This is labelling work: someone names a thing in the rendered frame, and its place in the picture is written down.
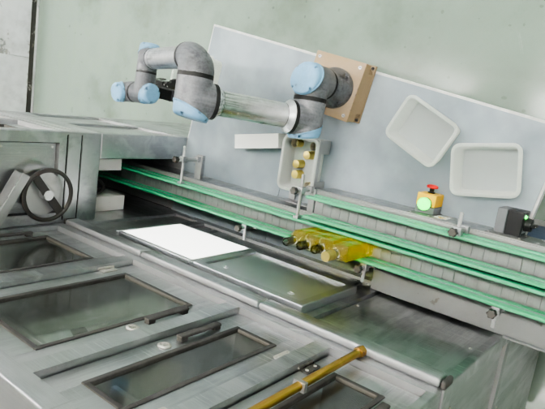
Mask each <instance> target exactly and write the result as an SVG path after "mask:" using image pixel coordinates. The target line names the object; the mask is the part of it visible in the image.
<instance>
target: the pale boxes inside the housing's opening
mask: <svg viewBox="0 0 545 409"><path fill-rule="evenodd" d="M121 167H122V159H100V162H99V170H121ZM124 197H125V196H124V195H122V194H119V193H117V192H113V191H111V190H108V189H105V190H104V191H103V192H102V193H101V194H99V195H97V200H96V210H95V212H99V211H109V210H119V209H123V206H124Z"/></svg>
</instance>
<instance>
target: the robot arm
mask: <svg viewBox="0 0 545 409"><path fill-rule="evenodd" d="M157 69H178V72H177V78H176V79H171V80H170V81H163V80H166V79H164V78H156V77H157ZM159 79H162V80H159ZM213 79H214V64H213V61H212V58H211V56H210V55H209V53H208V51H207V50H206V49H205V48H204V47H203V46H201V45H199V44H197V43H195V42H193V41H184V42H182V43H180V44H178V45H177V46H168V47H160V46H159V45H156V44H153V43H149V42H141V43H140V45H139V50H138V59H137V66H136V73H135V81H127V82H122V81H120V82H115V83H113V84H112V86H111V96H112V98H113V99H114V100H115V101H117V102H124V101H129V102H138V103H142V104H153V103H155V102H157V100H158V99H162V100H166V101H172V102H173V112H174V113H175V114H176V115H178V116H181V117H184V118H188V119H190V120H193V121H196V122H200V123H207V122H208V120H209V119H210V120H214V119H215V118H216V117H223V118H231V119H237V120H242V121H246V122H251V123H259V124H264V125H269V126H274V127H280V128H281V129H282V131H283V132H285V133H287V135H288V137H289V138H298V139H317V138H319V137H320V133H321V129H322V127H323V120H324V112H325V107H328V108H331V109H336V108H339V107H341V106H343V105H344V104H345V103H346V102H347V101H348V100H349V99H350V97H351V95H352V92H353V88H354V83H353V80H352V77H351V75H350V73H349V72H348V71H346V70H344V69H342V68H340V67H330V68H327V67H324V66H321V65H320V64H319V63H317V62H303V63H301V64H299V65H298V66H297V67H295V69H294V71H293V72H292V75H291V77H290V85H291V87H292V89H293V90H294V99H293V100H288V101H286V102H280V101H273V100H269V99H264V98H260V97H253V96H248V95H244V94H240V93H232V92H228V91H224V90H222V89H221V87H220V85H219V84H214V83H213Z"/></svg>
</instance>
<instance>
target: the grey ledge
mask: <svg viewBox="0 0 545 409"><path fill-rule="evenodd" d="M371 289H373V290H375V291H379V292H382V293H385V294H386V295H391V296H393V297H396V298H398V299H402V300H405V301H407V302H410V303H412V304H416V305H418V306H421V307H423V308H427V309H430V310H432V311H434V312H438V313H441V314H444V315H445V316H450V317H452V318H455V319H457V320H459V321H464V322H466V323H469V324H471V325H475V326H478V327H480V328H482V329H486V330H489V331H491V332H493V333H496V334H500V335H503V337H502V338H505V339H508V340H510V341H513V342H516V343H519V344H521V345H524V346H527V347H530V348H533V349H535V350H538V351H541V352H544V353H545V323H543V322H541V321H536V320H534V319H531V318H529V317H526V316H522V315H519V314H516V313H514V312H510V311H505V312H503V311H501V314H500V316H498V317H497V318H496V325H495V328H494V329H493V328H491V320H492V319H491V318H487V314H486V312H487V311H488V310H489V309H491V307H492V306H491V305H489V304H485V303H482V302H479V301H477V300H474V299H470V298H467V297H465V296H462V295H458V294H455V293H452V292H450V291H446V290H443V289H440V288H437V287H434V286H430V285H427V284H425V283H422V282H418V281H415V280H413V279H410V278H406V277H403V276H401V275H398V274H395V273H391V272H389V271H386V270H383V269H378V268H375V269H374V271H373V276H372V280H371Z"/></svg>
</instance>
